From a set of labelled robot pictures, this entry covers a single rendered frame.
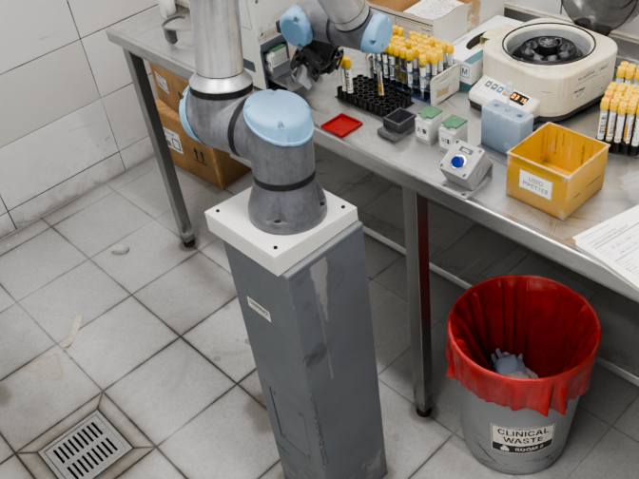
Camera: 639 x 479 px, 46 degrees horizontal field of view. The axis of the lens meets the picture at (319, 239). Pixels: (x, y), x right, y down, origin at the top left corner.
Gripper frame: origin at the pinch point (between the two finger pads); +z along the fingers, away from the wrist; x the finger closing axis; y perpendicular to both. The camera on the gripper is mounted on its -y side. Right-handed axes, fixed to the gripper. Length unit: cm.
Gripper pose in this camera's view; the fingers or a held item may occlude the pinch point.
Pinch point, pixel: (298, 78)
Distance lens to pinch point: 186.2
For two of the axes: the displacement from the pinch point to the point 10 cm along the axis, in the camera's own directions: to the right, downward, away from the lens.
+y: 6.5, 7.3, -2.0
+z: -2.4, 4.5, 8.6
